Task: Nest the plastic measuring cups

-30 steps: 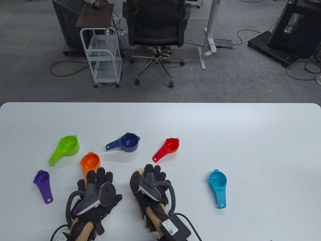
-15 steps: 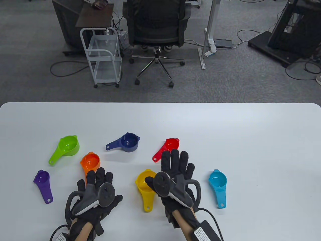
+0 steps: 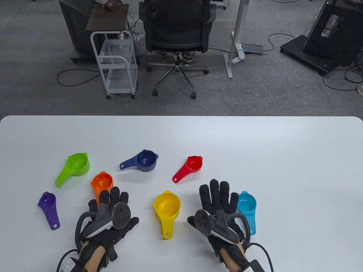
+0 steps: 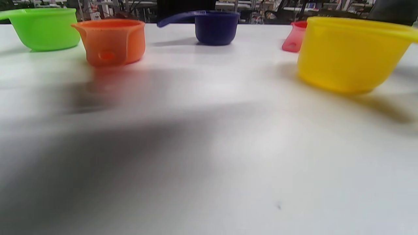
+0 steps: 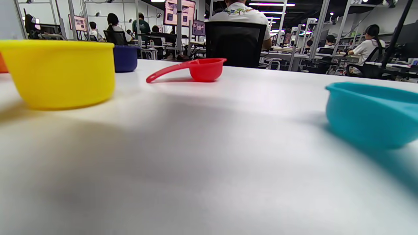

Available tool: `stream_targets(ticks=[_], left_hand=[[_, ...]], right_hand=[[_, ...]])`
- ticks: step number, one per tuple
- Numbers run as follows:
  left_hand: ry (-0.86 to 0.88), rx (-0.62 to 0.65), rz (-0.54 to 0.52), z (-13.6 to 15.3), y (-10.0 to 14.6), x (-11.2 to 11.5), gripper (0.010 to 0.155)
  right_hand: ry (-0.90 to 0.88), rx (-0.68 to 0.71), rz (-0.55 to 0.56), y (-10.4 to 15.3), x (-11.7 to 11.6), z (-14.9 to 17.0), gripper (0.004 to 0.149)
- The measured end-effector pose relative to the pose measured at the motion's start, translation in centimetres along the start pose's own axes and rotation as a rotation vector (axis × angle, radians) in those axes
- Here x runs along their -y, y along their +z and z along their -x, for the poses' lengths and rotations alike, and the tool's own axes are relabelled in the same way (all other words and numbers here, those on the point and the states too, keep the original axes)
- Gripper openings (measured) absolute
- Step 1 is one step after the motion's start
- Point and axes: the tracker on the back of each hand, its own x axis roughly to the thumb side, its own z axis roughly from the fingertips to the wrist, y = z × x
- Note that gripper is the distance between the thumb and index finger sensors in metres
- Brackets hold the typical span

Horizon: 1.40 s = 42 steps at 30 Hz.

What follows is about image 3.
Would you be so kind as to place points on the person's right hand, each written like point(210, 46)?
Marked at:
point(215, 199)

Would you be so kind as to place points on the person's left hand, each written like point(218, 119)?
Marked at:
point(120, 236)

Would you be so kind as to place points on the person's right little finger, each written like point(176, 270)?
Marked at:
point(234, 202)

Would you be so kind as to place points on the person's left little finger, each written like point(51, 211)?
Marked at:
point(93, 206)

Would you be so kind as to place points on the person's left thumb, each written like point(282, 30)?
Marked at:
point(134, 221)

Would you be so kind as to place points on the person's left middle finger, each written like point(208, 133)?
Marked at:
point(115, 195)

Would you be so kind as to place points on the person's right middle finger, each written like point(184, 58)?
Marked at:
point(215, 194)

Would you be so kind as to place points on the person's right thumb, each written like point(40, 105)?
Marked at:
point(191, 220)

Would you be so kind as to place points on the person's left forearm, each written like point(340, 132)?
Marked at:
point(93, 259)

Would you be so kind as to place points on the person's right forearm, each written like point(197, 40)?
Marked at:
point(235, 253)

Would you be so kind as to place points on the light blue measuring cup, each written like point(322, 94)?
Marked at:
point(248, 208)

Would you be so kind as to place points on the orange measuring cup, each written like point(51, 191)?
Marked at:
point(102, 182)

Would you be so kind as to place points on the grey glove-mounted tracker controller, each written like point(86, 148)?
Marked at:
point(224, 225)
point(103, 222)

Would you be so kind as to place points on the yellow measuring cup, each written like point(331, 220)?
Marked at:
point(167, 209)

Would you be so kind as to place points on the red measuring cup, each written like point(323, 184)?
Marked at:
point(190, 167)

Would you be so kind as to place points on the green measuring cup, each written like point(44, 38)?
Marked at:
point(76, 165)

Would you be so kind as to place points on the purple measuring cup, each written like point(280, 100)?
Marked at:
point(48, 206)

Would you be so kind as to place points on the navy blue measuring cup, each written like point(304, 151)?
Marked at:
point(144, 161)

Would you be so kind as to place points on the black power box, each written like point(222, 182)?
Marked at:
point(253, 48)

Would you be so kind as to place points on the white desk leg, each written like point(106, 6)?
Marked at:
point(236, 34)

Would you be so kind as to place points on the black office chair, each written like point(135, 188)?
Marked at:
point(177, 25)

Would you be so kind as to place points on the black cabinet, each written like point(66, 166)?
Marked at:
point(76, 25)

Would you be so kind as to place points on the dark brown side table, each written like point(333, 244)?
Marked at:
point(109, 18)

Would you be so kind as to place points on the black equipment stand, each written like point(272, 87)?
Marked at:
point(326, 36)

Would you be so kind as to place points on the dark object on side table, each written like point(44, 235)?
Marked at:
point(113, 4)

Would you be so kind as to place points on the black wrist camera unit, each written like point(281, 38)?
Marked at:
point(69, 263)
point(255, 266)

